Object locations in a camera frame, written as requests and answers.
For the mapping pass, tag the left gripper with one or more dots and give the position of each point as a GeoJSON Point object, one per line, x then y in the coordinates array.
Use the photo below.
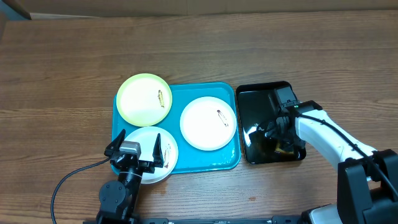
{"type": "Point", "coordinates": [148, 167]}

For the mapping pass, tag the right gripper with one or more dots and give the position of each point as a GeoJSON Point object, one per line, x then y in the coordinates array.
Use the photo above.
{"type": "Point", "coordinates": [273, 134]}

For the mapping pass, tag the green yellow sponge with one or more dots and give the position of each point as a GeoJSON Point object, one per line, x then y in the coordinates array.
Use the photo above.
{"type": "Point", "coordinates": [284, 148]}

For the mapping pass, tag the white plate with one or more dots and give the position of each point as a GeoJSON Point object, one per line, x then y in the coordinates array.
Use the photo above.
{"type": "Point", "coordinates": [146, 138]}
{"type": "Point", "coordinates": [208, 123]}

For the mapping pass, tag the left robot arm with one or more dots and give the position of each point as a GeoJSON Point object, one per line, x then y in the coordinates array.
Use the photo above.
{"type": "Point", "coordinates": [118, 197]}

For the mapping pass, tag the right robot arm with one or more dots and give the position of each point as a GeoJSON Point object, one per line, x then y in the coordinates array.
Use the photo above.
{"type": "Point", "coordinates": [367, 178]}

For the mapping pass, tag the black rectangular tray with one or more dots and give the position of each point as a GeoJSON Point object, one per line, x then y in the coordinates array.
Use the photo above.
{"type": "Point", "coordinates": [258, 103]}

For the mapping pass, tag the teal plastic tray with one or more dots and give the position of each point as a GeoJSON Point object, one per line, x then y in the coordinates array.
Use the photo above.
{"type": "Point", "coordinates": [191, 159]}

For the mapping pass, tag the yellow-green plate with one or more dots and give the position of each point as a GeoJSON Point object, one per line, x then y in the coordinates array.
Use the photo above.
{"type": "Point", "coordinates": [144, 99]}

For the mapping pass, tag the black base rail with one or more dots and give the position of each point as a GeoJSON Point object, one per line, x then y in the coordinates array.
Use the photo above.
{"type": "Point", "coordinates": [283, 219]}

